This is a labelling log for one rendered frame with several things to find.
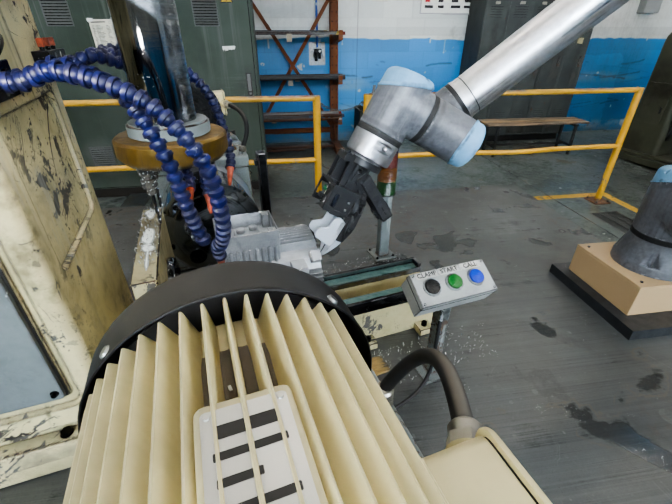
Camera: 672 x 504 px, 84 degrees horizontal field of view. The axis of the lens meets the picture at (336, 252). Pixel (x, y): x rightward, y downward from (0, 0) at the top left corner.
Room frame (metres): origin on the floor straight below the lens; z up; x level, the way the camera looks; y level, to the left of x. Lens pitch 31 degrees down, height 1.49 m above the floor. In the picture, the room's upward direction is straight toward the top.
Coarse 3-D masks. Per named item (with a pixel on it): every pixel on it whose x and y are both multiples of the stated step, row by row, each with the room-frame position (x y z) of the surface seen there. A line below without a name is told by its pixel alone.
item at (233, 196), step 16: (224, 176) 0.94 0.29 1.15; (240, 192) 0.88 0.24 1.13; (176, 208) 0.82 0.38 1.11; (240, 208) 0.88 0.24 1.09; (256, 208) 0.90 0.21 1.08; (176, 224) 0.82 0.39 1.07; (208, 224) 0.85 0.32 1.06; (176, 240) 0.82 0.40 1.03; (192, 240) 0.76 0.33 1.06; (176, 256) 0.82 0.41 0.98; (192, 256) 0.82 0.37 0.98; (208, 256) 0.84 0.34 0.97
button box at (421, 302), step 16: (432, 272) 0.60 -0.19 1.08; (448, 272) 0.60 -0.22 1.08; (464, 272) 0.61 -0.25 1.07; (416, 288) 0.56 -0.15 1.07; (448, 288) 0.57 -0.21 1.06; (464, 288) 0.58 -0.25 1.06; (480, 288) 0.59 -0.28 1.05; (496, 288) 0.59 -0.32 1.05; (416, 304) 0.55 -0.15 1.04; (432, 304) 0.54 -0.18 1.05; (448, 304) 0.56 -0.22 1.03
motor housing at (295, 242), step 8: (280, 232) 0.71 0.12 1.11; (288, 232) 0.71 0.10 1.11; (296, 232) 0.71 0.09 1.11; (304, 232) 0.71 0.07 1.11; (280, 240) 0.68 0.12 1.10; (288, 240) 0.68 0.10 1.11; (296, 240) 0.69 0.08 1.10; (304, 240) 0.69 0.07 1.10; (312, 240) 0.69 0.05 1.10; (280, 248) 0.67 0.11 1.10; (288, 248) 0.67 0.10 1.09; (296, 248) 0.68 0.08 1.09; (304, 248) 0.68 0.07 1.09; (312, 248) 0.69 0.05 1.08; (288, 256) 0.66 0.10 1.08; (296, 256) 0.66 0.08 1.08; (304, 256) 0.67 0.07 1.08; (288, 264) 0.65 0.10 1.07; (312, 264) 0.66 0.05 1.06; (320, 264) 0.66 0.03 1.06; (312, 272) 0.64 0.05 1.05; (320, 272) 0.64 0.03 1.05
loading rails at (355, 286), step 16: (352, 272) 0.83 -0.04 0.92; (368, 272) 0.84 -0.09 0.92; (384, 272) 0.84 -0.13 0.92; (400, 272) 0.84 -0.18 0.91; (416, 272) 0.86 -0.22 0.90; (336, 288) 0.78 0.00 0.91; (352, 288) 0.80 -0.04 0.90; (368, 288) 0.81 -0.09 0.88; (384, 288) 0.83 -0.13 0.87; (400, 288) 0.77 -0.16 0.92; (352, 304) 0.69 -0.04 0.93; (368, 304) 0.70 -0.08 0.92; (384, 304) 0.71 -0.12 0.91; (400, 304) 0.73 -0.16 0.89; (368, 320) 0.70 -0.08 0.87; (384, 320) 0.72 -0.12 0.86; (400, 320) 0.73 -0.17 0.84; (416, 320) 0.75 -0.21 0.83; (368, 336) 0.69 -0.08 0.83
